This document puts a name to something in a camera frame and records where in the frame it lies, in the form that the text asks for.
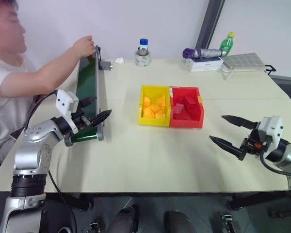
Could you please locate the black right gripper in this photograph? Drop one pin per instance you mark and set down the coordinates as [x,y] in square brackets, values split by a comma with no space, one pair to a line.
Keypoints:
[255,144]

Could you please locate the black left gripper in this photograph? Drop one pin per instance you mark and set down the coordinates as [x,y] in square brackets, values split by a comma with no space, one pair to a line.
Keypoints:
[82,120]

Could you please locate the green conveyor belt grey frame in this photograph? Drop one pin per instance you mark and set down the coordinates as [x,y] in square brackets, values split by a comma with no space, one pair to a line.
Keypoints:
[87,80]

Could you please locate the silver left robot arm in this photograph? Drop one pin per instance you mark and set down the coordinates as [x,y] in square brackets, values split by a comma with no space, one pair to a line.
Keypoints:
[31,155]

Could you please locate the person's right forearm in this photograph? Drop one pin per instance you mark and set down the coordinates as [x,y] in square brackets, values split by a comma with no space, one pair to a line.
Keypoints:
[46,75]

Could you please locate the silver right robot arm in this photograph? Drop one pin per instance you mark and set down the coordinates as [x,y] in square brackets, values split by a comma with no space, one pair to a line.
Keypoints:
[289,155]

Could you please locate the person's right hand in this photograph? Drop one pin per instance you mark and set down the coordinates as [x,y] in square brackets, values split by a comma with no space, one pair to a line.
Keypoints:
[84,46]

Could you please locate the red plastic bin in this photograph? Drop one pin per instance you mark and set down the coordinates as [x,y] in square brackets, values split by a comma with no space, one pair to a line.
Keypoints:
[186,123]

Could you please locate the yellow block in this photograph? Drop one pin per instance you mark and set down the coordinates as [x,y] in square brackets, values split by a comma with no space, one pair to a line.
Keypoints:
[146,101]
[148,112]
[160,113]
[161,102]

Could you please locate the red block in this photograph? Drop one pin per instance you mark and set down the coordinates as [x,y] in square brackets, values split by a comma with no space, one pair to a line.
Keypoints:
[178,110]
[190,100]

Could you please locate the crumpled white tissue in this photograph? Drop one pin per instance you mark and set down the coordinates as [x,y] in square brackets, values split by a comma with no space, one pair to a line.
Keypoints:
[119,60]

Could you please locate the yellow plastic bin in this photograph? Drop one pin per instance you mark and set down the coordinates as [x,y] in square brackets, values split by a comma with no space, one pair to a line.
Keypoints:
[152,122]

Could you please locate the clear tape roll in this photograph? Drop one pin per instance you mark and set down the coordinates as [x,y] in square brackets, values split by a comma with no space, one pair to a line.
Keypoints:
[143,60]

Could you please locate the white product box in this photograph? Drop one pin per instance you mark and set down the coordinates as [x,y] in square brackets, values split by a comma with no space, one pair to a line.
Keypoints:
[205,69]
[205,63]

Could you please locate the white grid patterned stand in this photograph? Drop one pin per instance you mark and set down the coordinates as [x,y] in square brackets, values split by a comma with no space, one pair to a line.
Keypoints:
[243,60]

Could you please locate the black clip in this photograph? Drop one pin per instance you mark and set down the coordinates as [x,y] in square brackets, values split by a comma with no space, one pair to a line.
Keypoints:
[270,69]

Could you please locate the white bottle blue cap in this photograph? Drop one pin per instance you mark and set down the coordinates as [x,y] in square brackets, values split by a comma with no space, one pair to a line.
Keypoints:
[143,44]

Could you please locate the folded grey purple umbrella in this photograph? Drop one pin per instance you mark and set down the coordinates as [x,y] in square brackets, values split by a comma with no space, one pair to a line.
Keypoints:
[203,53]

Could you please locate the green plastic bottle yellow cap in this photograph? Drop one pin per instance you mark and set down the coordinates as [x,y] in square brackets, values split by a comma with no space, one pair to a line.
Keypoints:
[226,44]

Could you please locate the person in white t-shirt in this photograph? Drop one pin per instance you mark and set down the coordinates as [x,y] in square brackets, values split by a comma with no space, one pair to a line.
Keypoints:
[4,72]

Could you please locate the dark rounded shape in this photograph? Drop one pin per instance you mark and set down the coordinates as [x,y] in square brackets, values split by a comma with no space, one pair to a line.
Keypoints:
[122,221]

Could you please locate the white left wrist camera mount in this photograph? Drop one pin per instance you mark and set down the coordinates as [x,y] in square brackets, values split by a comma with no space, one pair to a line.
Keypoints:
[63,102]

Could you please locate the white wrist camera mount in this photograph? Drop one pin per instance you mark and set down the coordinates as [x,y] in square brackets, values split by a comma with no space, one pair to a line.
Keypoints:
[274,126]
[63,102]

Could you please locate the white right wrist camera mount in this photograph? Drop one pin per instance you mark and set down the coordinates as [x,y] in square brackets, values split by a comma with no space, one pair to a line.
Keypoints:
[274,126]

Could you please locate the grey wall column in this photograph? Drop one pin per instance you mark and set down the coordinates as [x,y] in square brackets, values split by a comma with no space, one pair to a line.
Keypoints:
[208,24]

